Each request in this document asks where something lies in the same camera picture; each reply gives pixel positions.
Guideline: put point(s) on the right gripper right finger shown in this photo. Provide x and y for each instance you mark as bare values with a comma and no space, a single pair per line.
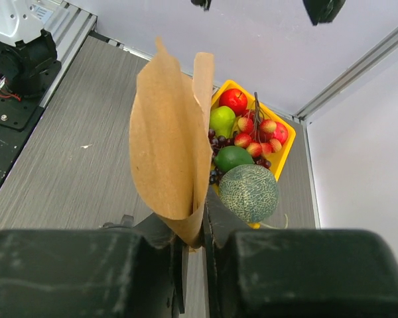
294,272

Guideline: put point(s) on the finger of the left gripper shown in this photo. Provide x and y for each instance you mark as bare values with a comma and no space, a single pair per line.
322,11

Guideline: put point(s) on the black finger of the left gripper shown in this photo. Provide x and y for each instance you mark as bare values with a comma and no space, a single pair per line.
204,4

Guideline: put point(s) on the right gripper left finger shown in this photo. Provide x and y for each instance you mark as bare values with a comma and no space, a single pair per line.
136,272

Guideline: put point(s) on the brown paper coffee filter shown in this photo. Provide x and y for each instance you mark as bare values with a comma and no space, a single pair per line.
170,154

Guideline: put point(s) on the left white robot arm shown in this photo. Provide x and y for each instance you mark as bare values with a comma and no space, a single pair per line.
29,62

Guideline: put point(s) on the green netted melon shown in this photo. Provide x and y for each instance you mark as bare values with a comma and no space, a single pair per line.
250,192

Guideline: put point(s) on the red apple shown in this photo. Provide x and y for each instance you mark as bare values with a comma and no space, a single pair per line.
235,99
281,133

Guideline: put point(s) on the black grape bunch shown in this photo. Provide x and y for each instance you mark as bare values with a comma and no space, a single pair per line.
215,176

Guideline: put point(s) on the yellow plastic fruit tray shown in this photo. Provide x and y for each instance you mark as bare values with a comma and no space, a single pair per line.
278,159

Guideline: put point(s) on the green pear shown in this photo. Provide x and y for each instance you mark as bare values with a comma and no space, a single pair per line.
222,120

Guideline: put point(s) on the dark red grape bunch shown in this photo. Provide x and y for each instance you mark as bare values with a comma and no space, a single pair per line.
242,140

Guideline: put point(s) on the red cherry bunch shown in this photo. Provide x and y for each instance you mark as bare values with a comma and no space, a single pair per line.
259,127

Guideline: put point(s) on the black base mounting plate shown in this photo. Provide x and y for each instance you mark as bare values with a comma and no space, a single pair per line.
18,120

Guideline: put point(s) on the aluminium frame rail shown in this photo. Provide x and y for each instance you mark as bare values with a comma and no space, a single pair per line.
69,26

